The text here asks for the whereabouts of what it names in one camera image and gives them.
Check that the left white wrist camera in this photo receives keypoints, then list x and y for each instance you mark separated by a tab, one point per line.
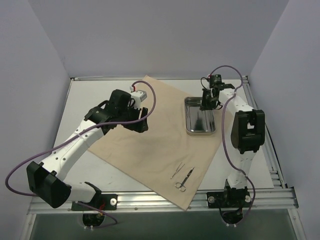
138	95

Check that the steel surgical scissors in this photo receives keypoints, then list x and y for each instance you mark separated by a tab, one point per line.
181	185

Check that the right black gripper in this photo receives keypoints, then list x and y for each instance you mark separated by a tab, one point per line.
207	98

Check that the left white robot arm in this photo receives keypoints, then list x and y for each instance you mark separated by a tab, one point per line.
46	179

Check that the steel instrument tray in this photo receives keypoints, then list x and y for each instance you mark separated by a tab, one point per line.
198	122

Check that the steel tweezers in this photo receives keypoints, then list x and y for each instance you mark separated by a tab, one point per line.
180	166

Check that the aluminium front rail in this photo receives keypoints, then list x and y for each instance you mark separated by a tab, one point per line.
147	202

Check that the beige wrapping cloth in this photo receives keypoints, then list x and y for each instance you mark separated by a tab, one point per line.
152	157

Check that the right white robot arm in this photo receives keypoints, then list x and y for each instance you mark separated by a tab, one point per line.
247	133

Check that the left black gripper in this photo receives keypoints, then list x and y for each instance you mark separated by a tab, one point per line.
138	119

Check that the aluminium back rail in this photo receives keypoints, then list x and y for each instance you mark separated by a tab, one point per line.
127	78

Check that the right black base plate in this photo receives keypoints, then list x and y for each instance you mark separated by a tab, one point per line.
222	200

